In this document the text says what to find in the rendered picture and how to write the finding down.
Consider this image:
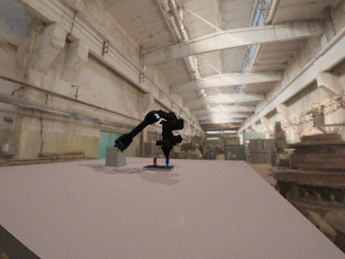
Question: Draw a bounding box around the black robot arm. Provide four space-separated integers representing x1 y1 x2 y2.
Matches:
114 110 184 151

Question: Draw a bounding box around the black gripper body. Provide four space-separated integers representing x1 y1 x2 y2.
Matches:
156 131 176 146

